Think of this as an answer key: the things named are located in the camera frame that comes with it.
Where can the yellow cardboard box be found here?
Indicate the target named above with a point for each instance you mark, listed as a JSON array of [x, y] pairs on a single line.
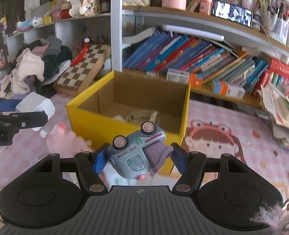
[[85, 122]]

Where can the large orange white carton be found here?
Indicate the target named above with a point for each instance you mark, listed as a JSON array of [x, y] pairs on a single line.
[[181, 77]]

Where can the purple fluffy pompom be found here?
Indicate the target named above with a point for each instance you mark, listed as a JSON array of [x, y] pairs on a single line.
[[274, 216]]

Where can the smartphone with lit screen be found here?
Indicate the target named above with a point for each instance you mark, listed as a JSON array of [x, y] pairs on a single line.
[[232, 13]]

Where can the white charger block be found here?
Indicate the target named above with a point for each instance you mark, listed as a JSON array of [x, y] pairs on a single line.
[[36, 107]]

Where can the stack of papers and books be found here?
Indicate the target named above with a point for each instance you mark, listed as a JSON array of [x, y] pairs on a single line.
[[284, 117]]

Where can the dark clothes pile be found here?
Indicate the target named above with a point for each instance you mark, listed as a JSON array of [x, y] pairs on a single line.
[[58, 58]]

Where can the cream wrist watch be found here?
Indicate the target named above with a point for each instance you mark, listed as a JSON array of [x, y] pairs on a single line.
[[139, 116]]

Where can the white light bar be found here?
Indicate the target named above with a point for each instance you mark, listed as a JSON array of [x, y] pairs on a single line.
[[193, 32]]

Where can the red book box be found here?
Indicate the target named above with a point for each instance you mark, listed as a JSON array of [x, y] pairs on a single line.
[[282, 71]]

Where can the wooden chessboard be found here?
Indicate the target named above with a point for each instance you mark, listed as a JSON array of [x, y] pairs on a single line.
[[83, 68]]

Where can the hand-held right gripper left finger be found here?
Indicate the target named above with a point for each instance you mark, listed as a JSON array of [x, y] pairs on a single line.
[[100, 159]]

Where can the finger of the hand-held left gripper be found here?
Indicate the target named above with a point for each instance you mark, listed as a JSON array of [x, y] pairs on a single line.
[[6, 104], [24, 121]]

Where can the red gift boxes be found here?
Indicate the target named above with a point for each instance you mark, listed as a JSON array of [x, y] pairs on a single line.
[[61, 14]]

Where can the pink plush toy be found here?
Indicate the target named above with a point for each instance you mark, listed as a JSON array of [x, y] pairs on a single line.
[[66, 139]]

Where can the brown glass jar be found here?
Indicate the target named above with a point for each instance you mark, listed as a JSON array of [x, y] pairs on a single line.
[[105, 3]]

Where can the small red white box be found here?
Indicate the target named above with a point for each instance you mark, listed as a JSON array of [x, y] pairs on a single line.
[[152, 74]]

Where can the white shelf unit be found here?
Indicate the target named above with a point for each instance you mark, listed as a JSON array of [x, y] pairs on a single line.
[[116, 41]]

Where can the red tassel charm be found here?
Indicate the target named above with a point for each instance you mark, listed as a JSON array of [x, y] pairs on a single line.
[[82, 52]]

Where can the row of colourful books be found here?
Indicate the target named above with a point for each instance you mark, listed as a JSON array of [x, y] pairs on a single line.
[[183, 56]]

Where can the small orange white carton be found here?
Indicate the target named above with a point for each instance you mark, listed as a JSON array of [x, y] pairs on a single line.
[[230, 89]]

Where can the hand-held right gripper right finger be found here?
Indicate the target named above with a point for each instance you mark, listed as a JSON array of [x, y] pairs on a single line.
[[180, 158]]

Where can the grey blue toy car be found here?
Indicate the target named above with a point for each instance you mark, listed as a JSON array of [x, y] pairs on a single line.
[[132, 156]]

